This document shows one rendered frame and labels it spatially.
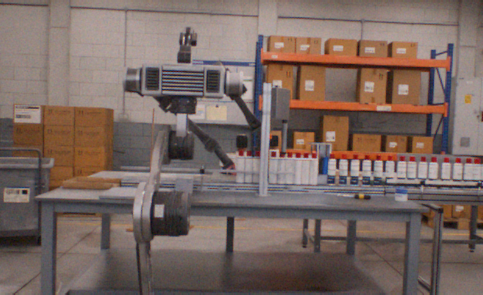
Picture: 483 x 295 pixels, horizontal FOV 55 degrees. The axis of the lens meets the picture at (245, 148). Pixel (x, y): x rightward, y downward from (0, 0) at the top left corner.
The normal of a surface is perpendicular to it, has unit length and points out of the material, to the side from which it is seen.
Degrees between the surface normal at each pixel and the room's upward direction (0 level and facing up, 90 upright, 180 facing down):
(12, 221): 93
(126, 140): 90
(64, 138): 90
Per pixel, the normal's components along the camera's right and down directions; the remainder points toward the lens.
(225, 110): 0.04, 0.05
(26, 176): 0.36, 0.12
